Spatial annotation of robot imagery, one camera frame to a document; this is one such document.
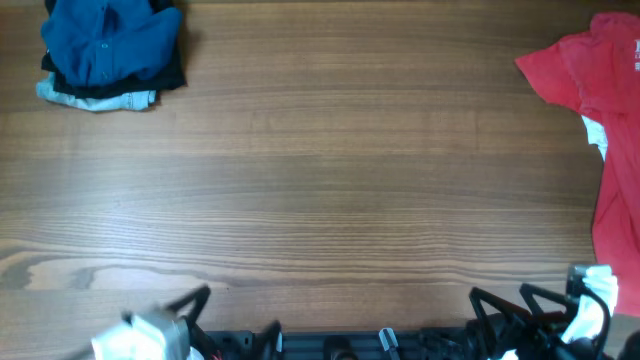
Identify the red t-shirt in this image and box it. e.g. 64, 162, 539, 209
515, 12, 639, 316

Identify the blue polo shirt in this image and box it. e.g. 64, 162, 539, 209
41, 0, 182, 87

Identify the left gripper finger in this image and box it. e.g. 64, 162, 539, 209
164, 285, 211, 323
249, 320, 283, 360

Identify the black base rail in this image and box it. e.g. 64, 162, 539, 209
204, 327, 481, 360

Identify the white garment under red shirt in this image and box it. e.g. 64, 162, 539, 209
582, 116, 608, 161

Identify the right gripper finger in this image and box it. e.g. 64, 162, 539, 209
519, 283, 578, 325
469, 287, 530, 359

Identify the black folded garment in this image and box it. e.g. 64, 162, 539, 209
41, 0, 186, 99

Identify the light grey folded garment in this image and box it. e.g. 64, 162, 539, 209
36, 73, 157, 112

